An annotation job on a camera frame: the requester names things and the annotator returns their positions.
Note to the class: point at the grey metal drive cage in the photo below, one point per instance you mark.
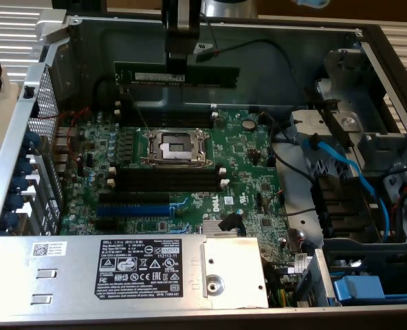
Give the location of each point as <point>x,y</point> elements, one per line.
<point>361,247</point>

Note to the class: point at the metal port block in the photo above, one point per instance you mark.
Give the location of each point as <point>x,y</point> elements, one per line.
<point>64,139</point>

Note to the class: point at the silver disk bracket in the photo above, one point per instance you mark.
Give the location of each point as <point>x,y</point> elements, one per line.
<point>313,122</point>

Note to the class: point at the short black expansion slot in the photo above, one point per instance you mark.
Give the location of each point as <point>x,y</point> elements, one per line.
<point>106,224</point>

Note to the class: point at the grey metal PC case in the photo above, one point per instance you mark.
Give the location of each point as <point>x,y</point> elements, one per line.
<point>265,75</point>

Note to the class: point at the silver finned chipset heatsink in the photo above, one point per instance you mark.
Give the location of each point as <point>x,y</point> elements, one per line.
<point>212,228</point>

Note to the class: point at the small black clip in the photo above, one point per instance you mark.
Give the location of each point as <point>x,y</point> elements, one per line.
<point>27,93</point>

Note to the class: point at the round coin cell battery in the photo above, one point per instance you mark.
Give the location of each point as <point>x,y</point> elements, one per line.
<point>248,124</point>

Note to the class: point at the blue slot clip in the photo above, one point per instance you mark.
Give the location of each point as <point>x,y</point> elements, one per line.
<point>19,184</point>
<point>31,140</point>
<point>9,218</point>
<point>14,201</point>
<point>25,165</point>

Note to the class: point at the white case sticker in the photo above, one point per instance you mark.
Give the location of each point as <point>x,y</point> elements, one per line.
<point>206,44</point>

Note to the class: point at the thin metal locking lever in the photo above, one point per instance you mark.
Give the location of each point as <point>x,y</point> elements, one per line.
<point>138,110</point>

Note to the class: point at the black RAM slot white latches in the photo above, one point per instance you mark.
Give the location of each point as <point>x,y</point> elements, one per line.
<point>169,173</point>
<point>169,121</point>
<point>169,185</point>
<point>169,110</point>

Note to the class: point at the long black expansion slot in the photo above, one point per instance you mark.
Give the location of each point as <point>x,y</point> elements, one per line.
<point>134,198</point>

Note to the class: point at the black plastic bar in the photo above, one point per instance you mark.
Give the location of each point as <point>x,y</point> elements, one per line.
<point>337,123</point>

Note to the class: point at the silver power supply with label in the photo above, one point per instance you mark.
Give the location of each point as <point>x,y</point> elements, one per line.
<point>69,275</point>

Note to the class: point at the blue plastic latch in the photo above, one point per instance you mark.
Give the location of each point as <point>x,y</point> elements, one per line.
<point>358,288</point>

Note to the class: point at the green RAM stick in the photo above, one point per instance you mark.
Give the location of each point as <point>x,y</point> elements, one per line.
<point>210,75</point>

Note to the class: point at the metal CPU socket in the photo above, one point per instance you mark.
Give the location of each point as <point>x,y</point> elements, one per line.
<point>176,148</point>

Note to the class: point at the black ribbed plastic shroud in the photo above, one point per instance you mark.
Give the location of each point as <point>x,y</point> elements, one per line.
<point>341,206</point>

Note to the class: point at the blue expansion slot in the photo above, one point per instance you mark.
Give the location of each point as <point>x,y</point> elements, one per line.
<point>134,209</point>

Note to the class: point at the green Dell motherboard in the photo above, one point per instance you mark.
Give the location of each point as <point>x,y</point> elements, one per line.
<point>244,165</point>

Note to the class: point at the grey metal disk bay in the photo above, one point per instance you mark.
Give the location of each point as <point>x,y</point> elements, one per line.
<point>354,86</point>

